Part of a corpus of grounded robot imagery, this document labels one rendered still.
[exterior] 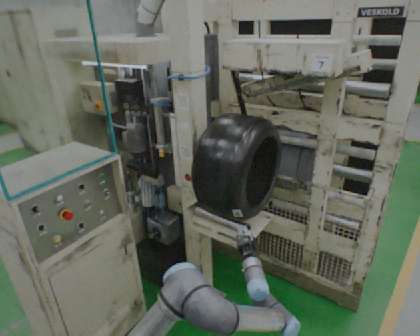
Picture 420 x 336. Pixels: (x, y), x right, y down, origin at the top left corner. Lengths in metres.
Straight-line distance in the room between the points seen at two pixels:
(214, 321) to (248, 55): 1.25
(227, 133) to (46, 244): 0.98
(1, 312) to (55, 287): 1.24
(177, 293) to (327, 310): 1.70
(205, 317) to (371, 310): 1.86
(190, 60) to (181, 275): 1.01
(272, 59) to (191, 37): 0.41
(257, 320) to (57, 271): 0.99
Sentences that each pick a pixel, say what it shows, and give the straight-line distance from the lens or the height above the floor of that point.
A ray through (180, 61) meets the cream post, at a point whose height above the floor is 1.71.
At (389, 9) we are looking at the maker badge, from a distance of 1.82.
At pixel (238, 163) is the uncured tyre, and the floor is 1.31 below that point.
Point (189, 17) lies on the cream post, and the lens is 1.58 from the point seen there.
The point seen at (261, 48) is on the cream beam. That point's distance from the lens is 1.67.
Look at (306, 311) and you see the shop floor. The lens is 2.52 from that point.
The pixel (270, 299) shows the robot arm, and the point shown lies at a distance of 1.30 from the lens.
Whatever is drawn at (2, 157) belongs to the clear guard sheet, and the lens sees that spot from 1.41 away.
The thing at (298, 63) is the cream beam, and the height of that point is 1.69.
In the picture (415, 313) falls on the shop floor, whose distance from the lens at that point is 2.79.
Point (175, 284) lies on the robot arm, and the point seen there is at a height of 1.17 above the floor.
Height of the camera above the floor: 1.90
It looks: 26 degrees down
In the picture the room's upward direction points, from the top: 2 degrees counter-clockwise
